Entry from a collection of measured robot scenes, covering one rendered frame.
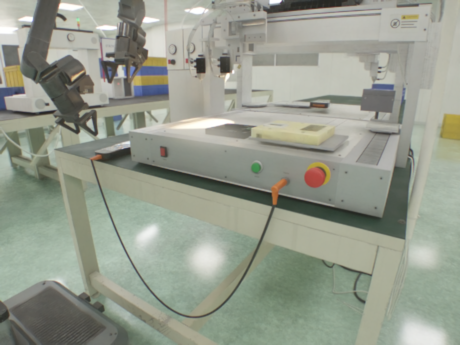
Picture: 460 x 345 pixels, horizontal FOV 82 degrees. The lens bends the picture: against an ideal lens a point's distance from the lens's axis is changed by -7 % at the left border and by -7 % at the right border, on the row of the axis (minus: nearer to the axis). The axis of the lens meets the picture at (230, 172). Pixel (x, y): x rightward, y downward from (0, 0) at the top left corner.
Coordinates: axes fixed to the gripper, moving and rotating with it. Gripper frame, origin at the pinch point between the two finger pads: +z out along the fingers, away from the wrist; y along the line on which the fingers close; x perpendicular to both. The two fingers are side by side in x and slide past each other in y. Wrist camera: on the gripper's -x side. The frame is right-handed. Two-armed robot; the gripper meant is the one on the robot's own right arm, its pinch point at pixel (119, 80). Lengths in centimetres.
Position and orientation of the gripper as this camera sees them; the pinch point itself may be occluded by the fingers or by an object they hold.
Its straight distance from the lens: 109.0
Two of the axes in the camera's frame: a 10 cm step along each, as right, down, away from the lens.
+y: -9.0, -1.4, 4.2
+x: -4.2, 0.4, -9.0
